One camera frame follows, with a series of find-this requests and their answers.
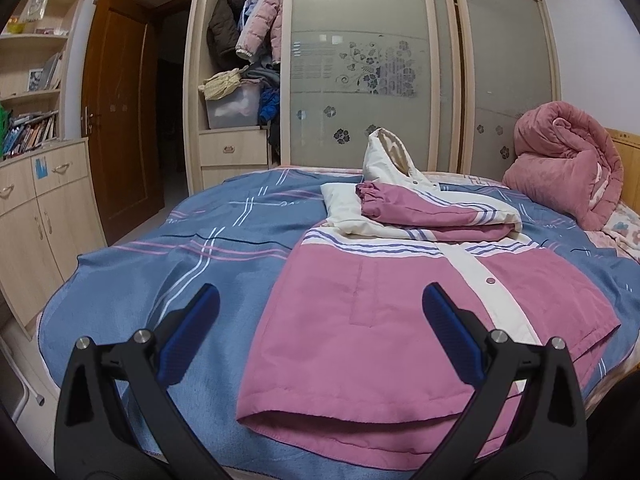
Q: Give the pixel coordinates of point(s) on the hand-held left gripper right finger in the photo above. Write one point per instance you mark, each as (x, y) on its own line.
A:
(450, 332)

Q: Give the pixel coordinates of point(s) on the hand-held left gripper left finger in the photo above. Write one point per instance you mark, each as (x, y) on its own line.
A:
(192, 330)

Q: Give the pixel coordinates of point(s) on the pink and white hooded jacket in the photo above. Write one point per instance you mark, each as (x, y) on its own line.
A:
(375, 335)

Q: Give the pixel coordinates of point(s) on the grey clothes pile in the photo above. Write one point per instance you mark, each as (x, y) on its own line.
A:
(260, 76)

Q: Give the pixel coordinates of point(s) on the blue plaid bed sheet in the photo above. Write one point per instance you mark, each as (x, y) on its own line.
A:
(175, 285)

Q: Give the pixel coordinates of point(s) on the beige bookshelf cabinet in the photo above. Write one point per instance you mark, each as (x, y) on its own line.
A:
(45, 220)

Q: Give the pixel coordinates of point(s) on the beige wardrobe drawer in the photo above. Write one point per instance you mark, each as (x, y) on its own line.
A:
(232, 149)

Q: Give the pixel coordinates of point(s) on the rolled pink quilt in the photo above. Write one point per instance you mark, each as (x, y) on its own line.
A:
(565, 170)

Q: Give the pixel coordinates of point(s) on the floral pillow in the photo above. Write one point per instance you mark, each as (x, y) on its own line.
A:
(622, 232)

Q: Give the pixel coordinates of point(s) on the brown wooden door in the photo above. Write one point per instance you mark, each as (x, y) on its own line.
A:
(120, 120)

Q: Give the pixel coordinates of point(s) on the clear plastic storage box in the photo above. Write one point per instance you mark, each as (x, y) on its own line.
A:
(232, 110)

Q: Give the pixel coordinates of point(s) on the blue garment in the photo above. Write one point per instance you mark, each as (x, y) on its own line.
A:
(269, 105)

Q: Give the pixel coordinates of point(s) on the crumpled yellow cloth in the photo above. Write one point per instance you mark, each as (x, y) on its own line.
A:
(220, 85)

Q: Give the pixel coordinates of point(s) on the wooden headboard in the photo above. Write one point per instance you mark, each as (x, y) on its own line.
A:
(630, 160)

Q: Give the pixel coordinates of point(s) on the row of books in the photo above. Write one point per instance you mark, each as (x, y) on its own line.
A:
(27, 135)

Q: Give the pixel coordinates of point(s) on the beige wardrobe with glass doors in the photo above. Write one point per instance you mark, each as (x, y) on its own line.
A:
(360, 60)

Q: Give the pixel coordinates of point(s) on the dark brown hanging jacket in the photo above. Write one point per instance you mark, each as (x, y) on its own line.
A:
(225, 25)

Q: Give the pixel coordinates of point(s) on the pink puffer jacket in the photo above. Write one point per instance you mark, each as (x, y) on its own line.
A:
(260, 25)

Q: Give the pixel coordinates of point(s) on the white metal frame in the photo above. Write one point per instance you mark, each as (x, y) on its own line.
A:
(22, 385)

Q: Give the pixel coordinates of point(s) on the small photo frame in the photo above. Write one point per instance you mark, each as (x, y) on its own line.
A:
(36, 79)

